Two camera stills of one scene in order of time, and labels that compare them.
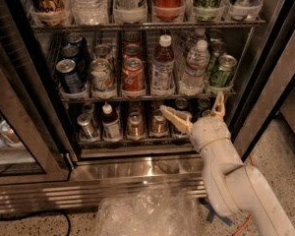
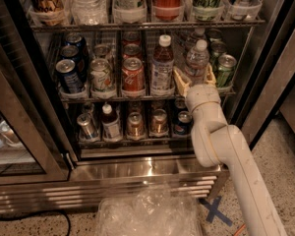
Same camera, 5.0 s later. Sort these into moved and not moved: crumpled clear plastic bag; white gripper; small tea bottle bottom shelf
Moved: white gripper
Not moved: crumpled clear plastic bag; small tea bottle bottom shelf
